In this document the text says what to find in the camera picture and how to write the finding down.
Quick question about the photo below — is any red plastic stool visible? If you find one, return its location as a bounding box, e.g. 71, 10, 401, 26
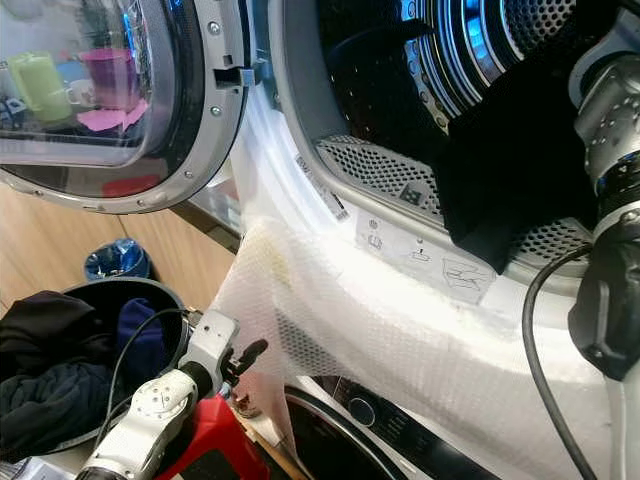
155, 395, 273, 480

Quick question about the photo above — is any navy blue garment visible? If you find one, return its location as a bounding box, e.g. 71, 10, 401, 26
114, 297, 168, 388

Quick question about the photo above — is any clear bubble wrap sheet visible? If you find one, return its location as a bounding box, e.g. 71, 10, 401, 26
210, 90, 616, 480

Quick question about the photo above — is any dark front-load washer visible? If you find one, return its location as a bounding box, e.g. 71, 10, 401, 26
284, 374, 503, 480

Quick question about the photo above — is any blue-lined waste bin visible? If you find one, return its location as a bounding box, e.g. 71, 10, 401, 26
84, 237, 152, 284

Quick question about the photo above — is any black round laundry basket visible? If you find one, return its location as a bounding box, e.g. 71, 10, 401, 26
0, 277, 193, 457

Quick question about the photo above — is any brownish black garment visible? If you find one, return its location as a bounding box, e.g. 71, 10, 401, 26
0, 290, 123, 379

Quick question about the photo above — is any dark grey garment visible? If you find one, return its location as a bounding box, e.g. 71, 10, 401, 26
0, 358, 118, 462

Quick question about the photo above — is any round glass dryer door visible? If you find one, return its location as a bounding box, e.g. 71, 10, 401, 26
0, 0, 253, 215

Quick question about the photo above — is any white front-load dryer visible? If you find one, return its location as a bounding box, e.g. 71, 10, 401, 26
212, 0, 640, 480

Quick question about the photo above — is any white mug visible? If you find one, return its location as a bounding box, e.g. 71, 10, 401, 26
65, 80, 97, 110

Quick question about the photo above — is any green plastic cup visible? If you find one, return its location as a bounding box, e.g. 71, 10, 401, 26
7, 51, 70, 124

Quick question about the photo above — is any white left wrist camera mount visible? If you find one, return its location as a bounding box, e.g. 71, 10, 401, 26
187, 309, 242, 388

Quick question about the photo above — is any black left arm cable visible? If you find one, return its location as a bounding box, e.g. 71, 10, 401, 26
95, 307, 197, 453

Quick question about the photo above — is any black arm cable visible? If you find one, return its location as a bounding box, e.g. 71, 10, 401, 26
521, 243, 607, 480
95, 307, 197, 453

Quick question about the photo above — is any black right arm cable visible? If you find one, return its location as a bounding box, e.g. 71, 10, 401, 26
521, 243, 607, 480

